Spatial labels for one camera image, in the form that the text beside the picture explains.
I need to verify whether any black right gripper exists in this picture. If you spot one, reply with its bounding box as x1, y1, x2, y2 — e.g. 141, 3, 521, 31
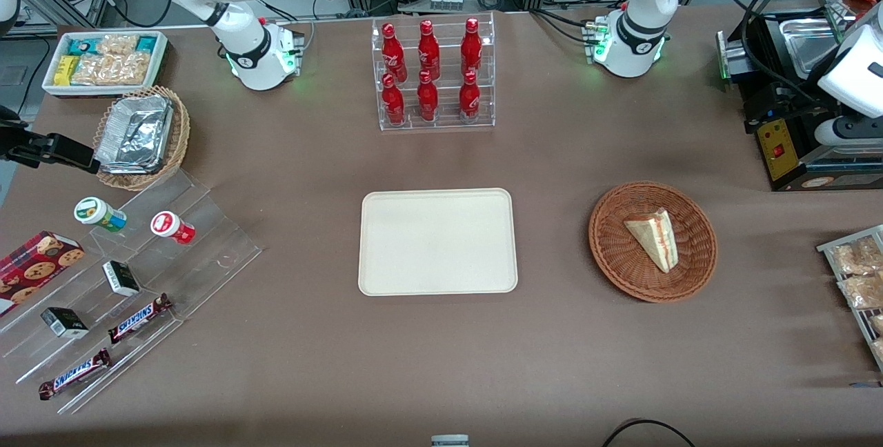
0, 108, 101, 173

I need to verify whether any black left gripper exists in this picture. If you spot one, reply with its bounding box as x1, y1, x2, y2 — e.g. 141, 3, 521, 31
745, 78, 839, 135

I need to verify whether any triangle sandwich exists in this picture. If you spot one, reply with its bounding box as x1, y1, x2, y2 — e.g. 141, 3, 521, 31
624, 208, 680, 274

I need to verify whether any aluminium foil tray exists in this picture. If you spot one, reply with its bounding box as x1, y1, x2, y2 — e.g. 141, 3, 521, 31
95, 95, 175, 175

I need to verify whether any light wicker basket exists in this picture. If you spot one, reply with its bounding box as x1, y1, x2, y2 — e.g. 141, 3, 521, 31
92, 86, 191, 192

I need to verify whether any round brown wicker basket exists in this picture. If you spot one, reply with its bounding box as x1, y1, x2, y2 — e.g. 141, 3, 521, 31
588, 181, 719, 304

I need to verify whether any cream plastic tray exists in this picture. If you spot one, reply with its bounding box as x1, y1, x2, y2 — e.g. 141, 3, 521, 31
358, 188, 519, 297

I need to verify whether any black food warmer machine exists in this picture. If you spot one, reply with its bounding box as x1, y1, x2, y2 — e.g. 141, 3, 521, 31
716, 0, 883, 192

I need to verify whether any green lid snack cup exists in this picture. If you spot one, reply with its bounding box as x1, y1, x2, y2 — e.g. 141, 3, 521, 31
74, 197, 128, 233

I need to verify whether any white rectangular snack bin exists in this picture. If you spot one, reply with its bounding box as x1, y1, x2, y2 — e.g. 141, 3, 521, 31
41, 30, 169, 99

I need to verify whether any steel warmer pan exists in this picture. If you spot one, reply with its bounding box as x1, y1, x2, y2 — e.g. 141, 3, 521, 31
780, 16, 846, 77

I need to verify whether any yellow snack pack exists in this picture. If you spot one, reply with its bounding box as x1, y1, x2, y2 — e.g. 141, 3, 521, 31
54, 55, 80, 87

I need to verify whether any clear cracker bag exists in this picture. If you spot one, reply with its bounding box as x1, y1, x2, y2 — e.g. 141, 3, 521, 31
97, 34, 139, 56
110, 52, 152, 86
72, 54, 115, 86

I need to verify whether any red tartan cookie box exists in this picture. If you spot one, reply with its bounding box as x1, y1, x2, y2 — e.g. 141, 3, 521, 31
0, 230, 86, 318

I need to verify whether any red lid snack cup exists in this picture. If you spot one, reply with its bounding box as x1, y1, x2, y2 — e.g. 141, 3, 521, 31
150, 211, 196, 246

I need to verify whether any small black carton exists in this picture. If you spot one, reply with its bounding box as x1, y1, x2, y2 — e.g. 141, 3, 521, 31
102, 260, 141, 297
41, 306, 90, 339

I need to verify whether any clear acrylic stepped display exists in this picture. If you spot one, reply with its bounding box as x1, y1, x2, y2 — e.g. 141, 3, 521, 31
0, 168, 264, 415

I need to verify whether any Snickers chocolate bar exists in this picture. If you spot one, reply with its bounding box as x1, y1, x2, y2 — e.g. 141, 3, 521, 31
38, 348, 113, 401
108, 293, 173, 345

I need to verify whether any red cola bottle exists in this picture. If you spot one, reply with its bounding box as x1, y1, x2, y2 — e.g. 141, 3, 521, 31
381, 23, 408, 82
459, 70, 481, 120
417, 70, 439, 122
418, 19, 441, 81
461, 17, 483, 77
381, 73, 406, 126

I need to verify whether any clear acrylic bottle rack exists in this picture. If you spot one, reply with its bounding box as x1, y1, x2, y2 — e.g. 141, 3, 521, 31
371, 11, 496, 132

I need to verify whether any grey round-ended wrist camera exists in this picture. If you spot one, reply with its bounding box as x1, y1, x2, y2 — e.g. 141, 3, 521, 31
814, 115, 883, 149

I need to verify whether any metal wire rack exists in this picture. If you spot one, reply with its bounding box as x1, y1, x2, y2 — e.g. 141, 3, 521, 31
817, 225, 883, 373

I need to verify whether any black cable loop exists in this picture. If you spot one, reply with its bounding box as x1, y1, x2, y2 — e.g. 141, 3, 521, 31
602, 419, 697, 447

